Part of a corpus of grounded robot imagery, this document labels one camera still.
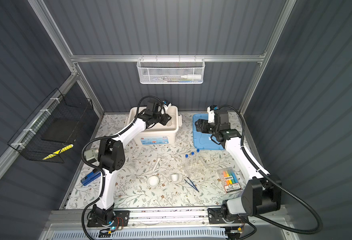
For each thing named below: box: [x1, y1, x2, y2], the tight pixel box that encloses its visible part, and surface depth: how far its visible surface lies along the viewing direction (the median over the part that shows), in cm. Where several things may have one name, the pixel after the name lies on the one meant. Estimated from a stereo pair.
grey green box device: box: [83, 149, 97, 164], surface depth 93 cm
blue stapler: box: [80, 168, 102, 186], surface depth 87 cm
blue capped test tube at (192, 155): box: [191, 151, 195, 169], surface depth 82 cm
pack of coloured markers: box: [217, 167, 243, 194], surface depth 86 cm
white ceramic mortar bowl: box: [147, 176, 160, 187], surface depth 87 cm
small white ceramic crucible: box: [171, 174, 178, 182], surface depth 86 cm
